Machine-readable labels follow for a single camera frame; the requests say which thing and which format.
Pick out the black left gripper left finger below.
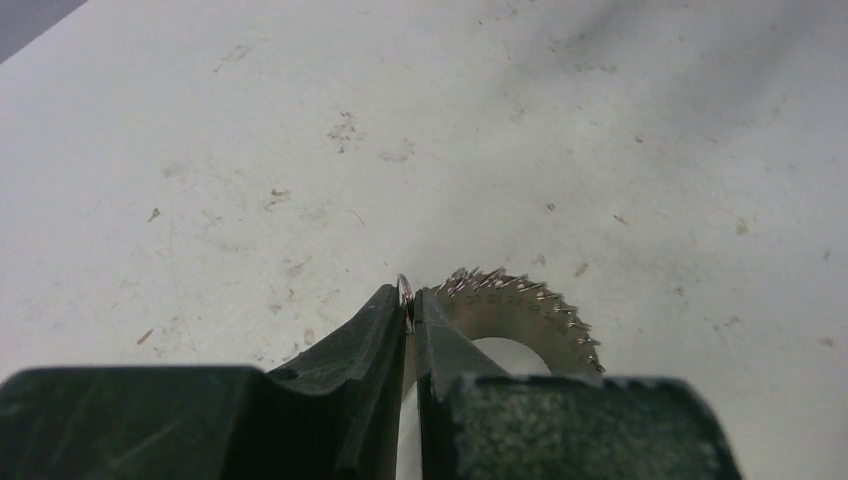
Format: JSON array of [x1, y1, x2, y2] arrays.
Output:
[[1, 285, 405, 479]]

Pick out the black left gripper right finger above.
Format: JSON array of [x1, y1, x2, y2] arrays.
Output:
[[415, 289, 741, 479]]

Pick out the metal disc with key rings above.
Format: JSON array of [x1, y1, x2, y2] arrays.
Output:
[[397, 267, 605, 393]]

